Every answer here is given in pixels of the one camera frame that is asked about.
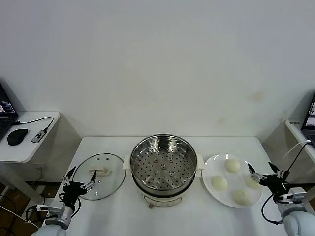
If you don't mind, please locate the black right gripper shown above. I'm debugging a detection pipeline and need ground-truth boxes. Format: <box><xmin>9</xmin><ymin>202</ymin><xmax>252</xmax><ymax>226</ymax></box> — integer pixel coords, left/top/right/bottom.
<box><xmin>247</xmin><ymin>161</ymin><xmax>288</xmax><ymax>197</ymax></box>

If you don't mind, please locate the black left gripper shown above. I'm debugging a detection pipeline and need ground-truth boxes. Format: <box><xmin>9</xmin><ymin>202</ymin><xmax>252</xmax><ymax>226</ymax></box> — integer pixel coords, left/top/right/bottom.
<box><xmin>60</xmin><ymin>166</ymin><xmax>97</xmax><ymax>210</ymax></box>

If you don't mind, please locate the white steamed baozi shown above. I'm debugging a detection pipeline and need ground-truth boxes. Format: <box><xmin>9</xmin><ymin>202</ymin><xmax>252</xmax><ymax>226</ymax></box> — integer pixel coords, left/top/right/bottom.
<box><xmin>211</xmin><ymin>175</ymin><xmax>228</xmax><ymax>191</ymax></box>
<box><xmin>225</xmin><ymin>159</ymin><xmax>241</xmax><ymax>174</ymax></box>
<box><xmin>245</xmin><ymin>176</ymin><xmax>261</xmax><ymax>190</ymax></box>
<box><xmin>233</xmin><ymin>188</ymin><xmax>252</xmax><ymax>206</ymax></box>

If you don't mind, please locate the glass lid with cream handle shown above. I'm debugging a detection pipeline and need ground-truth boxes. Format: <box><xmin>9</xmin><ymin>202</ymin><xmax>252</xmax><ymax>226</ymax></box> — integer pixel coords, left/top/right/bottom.
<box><xmin>73</xmin><ymin>153</ymin><xmax>125</xmax><ymax>200</ymax></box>

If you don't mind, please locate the perforated steel steamer basket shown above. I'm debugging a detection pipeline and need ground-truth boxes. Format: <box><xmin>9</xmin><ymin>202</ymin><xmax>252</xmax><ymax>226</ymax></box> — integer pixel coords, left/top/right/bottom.
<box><xmin>122</xmin><ymin>134</ymin><xmax>206</xmax><ymax>195</ymax></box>

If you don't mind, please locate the white side table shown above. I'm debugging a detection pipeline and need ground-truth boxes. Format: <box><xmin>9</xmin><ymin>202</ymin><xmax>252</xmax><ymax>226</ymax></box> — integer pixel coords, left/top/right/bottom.
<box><xmin>0</xmin><ymin>111</ymin><xmax>83</xmax><ymax>206</ymax></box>
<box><xmin>262</xmin><ymin>119</ymin><xmax>315</xmax><ymax>207</ymax></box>

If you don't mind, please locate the white round plate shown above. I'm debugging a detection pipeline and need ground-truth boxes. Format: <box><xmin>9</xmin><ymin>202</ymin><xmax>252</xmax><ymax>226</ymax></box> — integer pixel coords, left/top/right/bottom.
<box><xmin>202</xmin><ymin>153</ymin><xmax>264</xmax><ymax>209</ymax></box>

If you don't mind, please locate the grey usb hub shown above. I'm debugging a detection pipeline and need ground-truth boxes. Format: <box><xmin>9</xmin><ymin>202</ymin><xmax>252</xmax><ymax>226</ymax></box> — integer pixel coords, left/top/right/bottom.
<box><xmin>31</xmin><ymin>131</ymin><xmax>47</xmax><ymax>144</ymax></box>

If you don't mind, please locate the black open laptop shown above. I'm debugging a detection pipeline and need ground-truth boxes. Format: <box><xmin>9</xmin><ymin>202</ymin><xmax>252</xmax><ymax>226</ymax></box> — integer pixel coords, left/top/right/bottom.
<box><xmin>300</xmin><ymin>90</ymin><xmax>315</xmax><ymax>146</ymax></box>
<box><xmin>0</xmin><ymin>78</ymin><xmax>19</xmax><ymax>143</ymax></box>

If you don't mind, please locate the black computer mouse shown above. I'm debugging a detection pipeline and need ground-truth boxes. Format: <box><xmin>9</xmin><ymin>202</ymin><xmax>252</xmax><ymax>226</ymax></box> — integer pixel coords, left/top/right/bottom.
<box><xmin>6</xmin><ymin>128</ymin><xmax>29</xmax><ymax>146</ymax></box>

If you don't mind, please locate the cream electric cooker base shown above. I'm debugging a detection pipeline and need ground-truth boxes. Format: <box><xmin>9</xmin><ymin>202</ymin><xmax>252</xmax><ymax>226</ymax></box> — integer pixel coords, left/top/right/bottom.
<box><xmin>131</xmin><ymin>172</ymin><xmax>203</xmax><ymax>209</ymax></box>

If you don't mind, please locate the black laptop cable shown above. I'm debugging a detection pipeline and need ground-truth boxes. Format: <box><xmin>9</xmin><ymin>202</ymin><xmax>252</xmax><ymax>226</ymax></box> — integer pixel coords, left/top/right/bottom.
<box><xmin>285</xmin><ymin>142</ymin><xmax>315</xmax><ymax>177</ymax></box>

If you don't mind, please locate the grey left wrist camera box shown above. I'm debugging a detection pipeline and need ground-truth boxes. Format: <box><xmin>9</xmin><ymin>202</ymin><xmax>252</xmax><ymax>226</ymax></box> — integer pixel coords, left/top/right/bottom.
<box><xmin>36</xmin><ymin>202</ymin><xmax>66</xmax><ymax>216</ymax></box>

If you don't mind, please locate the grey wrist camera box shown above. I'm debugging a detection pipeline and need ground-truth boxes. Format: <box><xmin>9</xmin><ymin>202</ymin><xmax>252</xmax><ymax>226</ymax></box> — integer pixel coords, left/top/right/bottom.
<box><xmin>275</xmin><ymin>188</ymin><xmax>308</xmax><ymax>205</ymax></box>
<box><xmin>36</xmin><ymin>202</ymin><xmax>66</xmax><ymax>216</ymax></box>

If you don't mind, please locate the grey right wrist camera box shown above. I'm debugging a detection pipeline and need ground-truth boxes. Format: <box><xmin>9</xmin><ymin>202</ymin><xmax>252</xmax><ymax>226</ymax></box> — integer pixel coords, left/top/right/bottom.
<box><xmin>275</xmin><ymin>188</ymin><xmax>308</xmax><ymax>205</ymax></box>

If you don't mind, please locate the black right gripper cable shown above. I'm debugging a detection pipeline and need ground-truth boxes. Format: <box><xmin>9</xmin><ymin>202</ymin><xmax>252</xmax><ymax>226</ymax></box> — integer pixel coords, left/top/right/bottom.
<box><xmin>260</xmin><ymin>193</ymin><xmax>283</xmax><ymax>224</ymax></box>

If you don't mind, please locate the white laptop cable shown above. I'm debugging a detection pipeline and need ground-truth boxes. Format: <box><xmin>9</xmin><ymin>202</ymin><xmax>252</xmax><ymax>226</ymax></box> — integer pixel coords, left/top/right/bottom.
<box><xmin>284</xmin><ymin>139</ymin><xmax>312</xmax><ymax>159</ymax></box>

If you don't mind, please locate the white floor cable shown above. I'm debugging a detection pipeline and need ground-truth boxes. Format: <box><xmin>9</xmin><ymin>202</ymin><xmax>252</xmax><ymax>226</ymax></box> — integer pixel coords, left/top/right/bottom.
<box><xmin>0</xmin><ymin>205</ymin><xmax>34</xmax><ymax>224</ymax></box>

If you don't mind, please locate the black usb hub cable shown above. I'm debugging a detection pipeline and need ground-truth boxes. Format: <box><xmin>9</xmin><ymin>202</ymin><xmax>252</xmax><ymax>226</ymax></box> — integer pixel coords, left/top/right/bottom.
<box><xmin>12</xmin><ymin>116</ymin><xmax>54</xmax><ymax>132</ymax></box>

